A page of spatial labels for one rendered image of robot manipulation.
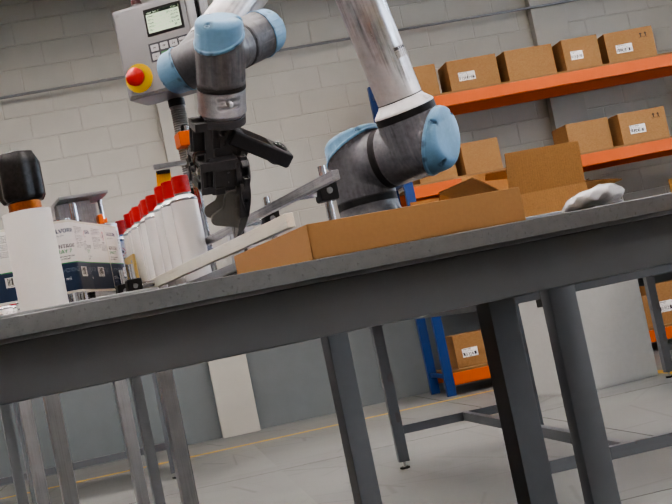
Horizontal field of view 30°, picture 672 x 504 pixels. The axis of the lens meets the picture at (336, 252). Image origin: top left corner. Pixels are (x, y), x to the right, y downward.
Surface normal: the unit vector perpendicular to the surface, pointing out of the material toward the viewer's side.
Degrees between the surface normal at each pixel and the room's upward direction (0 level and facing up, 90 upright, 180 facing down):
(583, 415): 90
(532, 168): 99
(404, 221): 90
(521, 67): 90
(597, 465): 90
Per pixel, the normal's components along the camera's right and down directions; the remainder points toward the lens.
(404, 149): -0.47, 0.33
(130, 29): -0.25, 0.00
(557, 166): 0.29, 0.06
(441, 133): 0.84, -0.12
